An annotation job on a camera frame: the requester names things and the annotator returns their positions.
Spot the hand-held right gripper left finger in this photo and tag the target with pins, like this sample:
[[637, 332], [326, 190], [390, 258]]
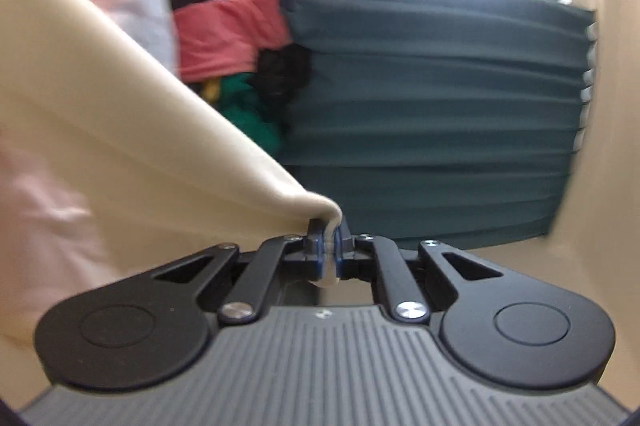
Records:
[[314, 246]]

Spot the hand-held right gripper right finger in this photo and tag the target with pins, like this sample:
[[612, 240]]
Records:
[[341, 251]]

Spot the cream white garment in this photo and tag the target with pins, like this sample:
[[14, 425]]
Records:
[[115, 141]]

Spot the pile of coloured clothes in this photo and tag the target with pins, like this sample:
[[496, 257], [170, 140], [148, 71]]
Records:
[[430, 116]]

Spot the green garment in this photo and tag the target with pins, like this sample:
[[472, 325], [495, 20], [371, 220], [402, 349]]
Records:
[[247, 111]]

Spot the black garment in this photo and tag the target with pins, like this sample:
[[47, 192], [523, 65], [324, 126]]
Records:
[[282, 73]]

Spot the yellow garment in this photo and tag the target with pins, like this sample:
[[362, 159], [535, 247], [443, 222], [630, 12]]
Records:
[[211, 90]]

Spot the pink garment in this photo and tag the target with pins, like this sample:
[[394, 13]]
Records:
[[225, 36]]

